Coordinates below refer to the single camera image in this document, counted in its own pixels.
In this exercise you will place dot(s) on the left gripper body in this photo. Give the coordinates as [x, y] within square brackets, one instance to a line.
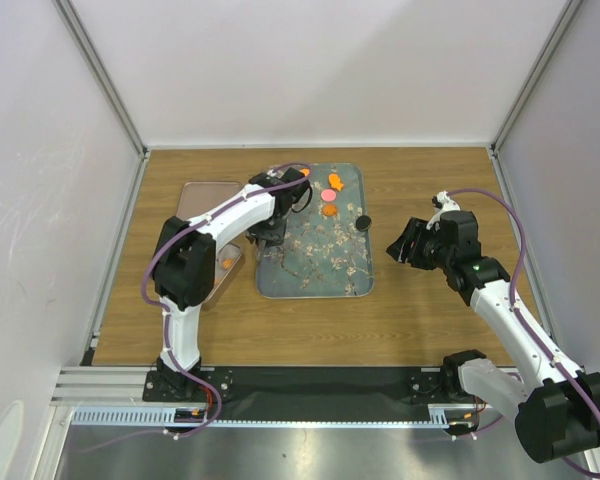
[271, 229]

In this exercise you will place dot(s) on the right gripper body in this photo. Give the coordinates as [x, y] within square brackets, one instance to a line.
[427, 252]

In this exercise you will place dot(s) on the brown tin lid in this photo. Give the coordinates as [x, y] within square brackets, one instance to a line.
[198, 197]

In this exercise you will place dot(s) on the metal tongs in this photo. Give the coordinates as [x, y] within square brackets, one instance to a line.
[260, 248]

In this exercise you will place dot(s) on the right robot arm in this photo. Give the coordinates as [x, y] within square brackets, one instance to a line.
[552, 402]

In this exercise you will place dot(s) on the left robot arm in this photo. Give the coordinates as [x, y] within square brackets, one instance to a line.
[181, 274]

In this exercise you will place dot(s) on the brown cookie tin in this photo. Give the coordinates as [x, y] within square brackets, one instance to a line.
[224, 277]

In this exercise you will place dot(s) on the floral blue serving tray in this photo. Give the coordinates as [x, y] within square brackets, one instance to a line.
[321, 257]

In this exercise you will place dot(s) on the dark orange cookie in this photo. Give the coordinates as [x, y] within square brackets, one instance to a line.
[329, 210]

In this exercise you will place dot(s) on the pink round cookie right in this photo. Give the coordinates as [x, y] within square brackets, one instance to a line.
[328, 195]

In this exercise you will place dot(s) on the black sandwich cookie right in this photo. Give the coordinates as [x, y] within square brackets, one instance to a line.
[363, 223]

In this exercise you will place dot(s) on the orange fish cookie right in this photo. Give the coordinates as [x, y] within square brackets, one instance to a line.
[335, 182]

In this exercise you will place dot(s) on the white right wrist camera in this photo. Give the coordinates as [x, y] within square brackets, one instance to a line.
[442, 203]

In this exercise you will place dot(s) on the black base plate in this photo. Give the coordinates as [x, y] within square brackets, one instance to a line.
[327, 394]

